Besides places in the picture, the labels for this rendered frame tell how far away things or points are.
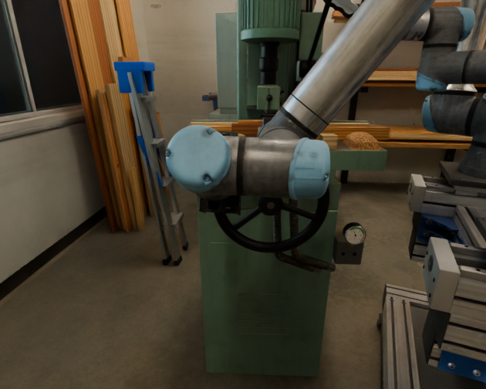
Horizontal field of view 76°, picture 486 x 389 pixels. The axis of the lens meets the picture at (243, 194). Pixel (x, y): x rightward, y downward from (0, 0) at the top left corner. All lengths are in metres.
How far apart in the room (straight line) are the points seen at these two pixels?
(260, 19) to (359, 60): 0.54
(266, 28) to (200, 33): 2.52
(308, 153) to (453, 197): 0.84
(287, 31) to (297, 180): 0.68
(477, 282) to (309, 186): 0.43
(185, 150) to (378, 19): 0.30
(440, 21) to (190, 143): 0.74
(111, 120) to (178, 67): 1.40
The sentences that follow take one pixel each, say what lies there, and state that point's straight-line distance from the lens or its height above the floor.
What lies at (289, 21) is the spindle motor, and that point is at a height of 1.24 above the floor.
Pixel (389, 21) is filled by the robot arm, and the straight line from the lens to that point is 0.50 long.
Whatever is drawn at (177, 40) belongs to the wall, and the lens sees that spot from 3.54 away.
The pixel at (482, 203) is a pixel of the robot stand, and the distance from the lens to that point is 1.19.
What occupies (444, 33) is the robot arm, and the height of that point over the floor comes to 1.19.
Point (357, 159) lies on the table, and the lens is 0.97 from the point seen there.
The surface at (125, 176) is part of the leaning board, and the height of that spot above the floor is 0.43.
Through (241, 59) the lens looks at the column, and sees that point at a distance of 1.24.
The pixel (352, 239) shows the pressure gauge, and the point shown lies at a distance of 1.00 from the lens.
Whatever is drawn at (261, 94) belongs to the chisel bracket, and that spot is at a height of 1.05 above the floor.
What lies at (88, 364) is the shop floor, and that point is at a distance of 1.58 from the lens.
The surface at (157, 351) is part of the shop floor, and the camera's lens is 1.54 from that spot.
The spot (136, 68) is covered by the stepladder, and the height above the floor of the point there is 1.13.
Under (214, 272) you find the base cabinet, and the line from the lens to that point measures 1.10.
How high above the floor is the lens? 1.11
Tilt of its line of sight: 21 degrees down
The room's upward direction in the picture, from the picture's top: straight up
